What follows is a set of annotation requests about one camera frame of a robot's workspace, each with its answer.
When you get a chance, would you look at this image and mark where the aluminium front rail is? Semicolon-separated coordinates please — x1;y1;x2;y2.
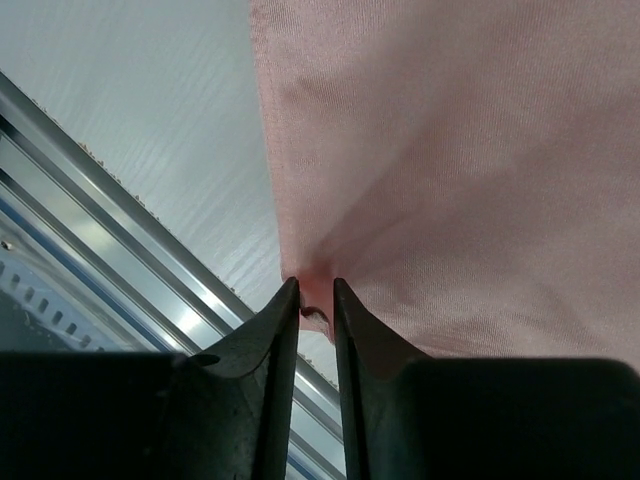
1;79;345;479

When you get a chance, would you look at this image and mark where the pink satin napkin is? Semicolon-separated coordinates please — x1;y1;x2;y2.
251;1;639;365

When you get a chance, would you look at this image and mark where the slotted cable duct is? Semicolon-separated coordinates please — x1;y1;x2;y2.
1;241;120;352

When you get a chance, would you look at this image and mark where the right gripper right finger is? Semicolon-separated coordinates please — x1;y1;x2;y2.
333;278;432;479

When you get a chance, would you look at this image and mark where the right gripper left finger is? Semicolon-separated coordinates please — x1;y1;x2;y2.
164;278;300;479

